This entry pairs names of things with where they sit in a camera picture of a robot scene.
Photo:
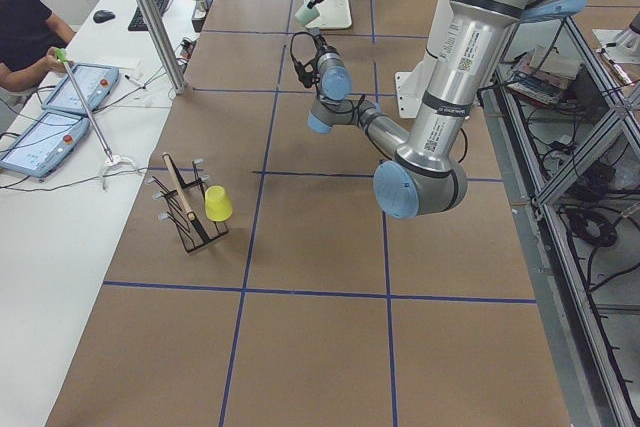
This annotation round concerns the black wire cup rack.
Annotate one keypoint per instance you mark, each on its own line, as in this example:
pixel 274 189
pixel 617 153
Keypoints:
pixel 180 196

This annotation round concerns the black computer mouse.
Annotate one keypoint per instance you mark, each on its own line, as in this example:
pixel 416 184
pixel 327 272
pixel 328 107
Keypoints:
pixel 102 16

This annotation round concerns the aluminium frame post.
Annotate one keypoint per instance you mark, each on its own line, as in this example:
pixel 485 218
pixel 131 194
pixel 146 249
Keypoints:
pixel 162 44

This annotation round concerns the teach pendant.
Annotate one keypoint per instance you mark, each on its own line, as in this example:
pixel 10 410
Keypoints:
pixel 45 144
pixel 95 82

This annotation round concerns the white camera pole base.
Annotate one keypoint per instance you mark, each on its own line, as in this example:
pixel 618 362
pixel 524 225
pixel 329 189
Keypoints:
pixel 410 88

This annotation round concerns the stack of magazines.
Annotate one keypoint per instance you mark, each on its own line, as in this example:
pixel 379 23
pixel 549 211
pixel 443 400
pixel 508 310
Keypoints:
pixel 542 80

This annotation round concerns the silver metal cylinder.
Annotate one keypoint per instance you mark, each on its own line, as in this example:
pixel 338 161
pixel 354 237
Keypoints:
pixel 201 6

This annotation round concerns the pink rod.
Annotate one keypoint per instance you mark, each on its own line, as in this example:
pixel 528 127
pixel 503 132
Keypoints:
pixel 61 57

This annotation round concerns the black marker pen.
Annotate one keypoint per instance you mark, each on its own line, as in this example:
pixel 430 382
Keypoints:
pixel 133 80

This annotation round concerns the upper teach pendant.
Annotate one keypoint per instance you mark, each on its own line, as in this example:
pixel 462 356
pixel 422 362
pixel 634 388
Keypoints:
pixel 95 82

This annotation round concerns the seated person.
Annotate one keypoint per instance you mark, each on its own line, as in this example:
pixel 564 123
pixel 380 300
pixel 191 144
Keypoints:
pixel 30 35

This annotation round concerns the yellow cup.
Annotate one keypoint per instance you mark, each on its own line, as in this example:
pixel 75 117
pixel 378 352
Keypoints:
pixel 218 206

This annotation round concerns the lower teach pendant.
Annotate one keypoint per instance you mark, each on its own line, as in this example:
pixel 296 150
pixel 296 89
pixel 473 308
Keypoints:
pixel 45 144

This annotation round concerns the pale green cup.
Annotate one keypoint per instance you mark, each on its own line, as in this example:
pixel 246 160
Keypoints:
pixel 306 14

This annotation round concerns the white bear tray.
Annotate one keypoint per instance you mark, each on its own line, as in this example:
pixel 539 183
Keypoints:
pixel 333 15

